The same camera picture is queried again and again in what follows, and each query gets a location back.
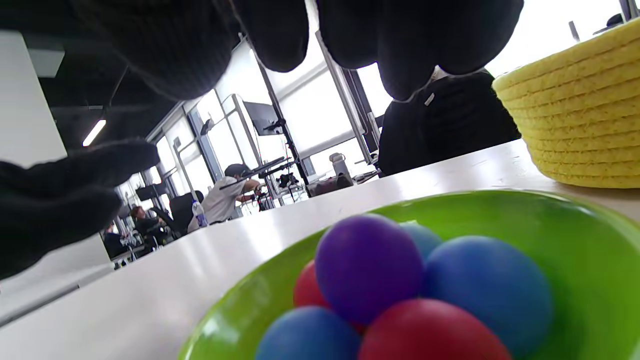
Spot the black office chair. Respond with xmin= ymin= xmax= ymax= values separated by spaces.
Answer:
xmin=169 ymin=190 xmax=205 ymax=236

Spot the clear water bottle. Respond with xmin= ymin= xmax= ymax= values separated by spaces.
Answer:
xmin=192 ymin=200 xmax=209 ymax=229

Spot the ceiling light strip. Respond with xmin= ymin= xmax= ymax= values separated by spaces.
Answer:
xmin=82 ymin=119 xmax=107 ymax=148

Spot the person's right hand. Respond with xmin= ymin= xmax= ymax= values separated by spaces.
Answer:
xmin=0 ymin=0 xmax=524 ymax=281

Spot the black camera rig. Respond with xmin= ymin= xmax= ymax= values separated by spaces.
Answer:
xmin=219 ymin=156 xmax=307 ymax=201

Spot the purple ball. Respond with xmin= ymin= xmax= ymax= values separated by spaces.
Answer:
xmin=315 ymin=214 xmax=425 ymax=326

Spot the yellow woven basket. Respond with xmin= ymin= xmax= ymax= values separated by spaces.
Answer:
xmin=492 ymin=17 xmax=640 ymax=189

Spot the large blue ball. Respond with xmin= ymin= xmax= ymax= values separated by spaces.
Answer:
xmin=424 ymin=235 xmax=553 ymax=358

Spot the green plastic bowl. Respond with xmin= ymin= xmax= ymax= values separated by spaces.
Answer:
xmin=177 ymin=190 xmax=640 ymax=360

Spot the white jug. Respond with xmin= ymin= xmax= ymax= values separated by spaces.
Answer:
xmin=329 ymin=152 xmax=354 ymax=187

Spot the red ball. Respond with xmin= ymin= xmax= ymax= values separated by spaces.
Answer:
xmin=293 ymin=260 xmax=332 ymax=308
xmin=357 ymin=298 xmax=513 ymax=360

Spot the light blue ball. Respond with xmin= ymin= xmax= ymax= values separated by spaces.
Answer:
xmin=400 ymin=221 xmax=444 ymax=261

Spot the black monitor on stand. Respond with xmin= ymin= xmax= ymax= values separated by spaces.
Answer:
xmin=243 ymin=101 xmax=285 ymax=137

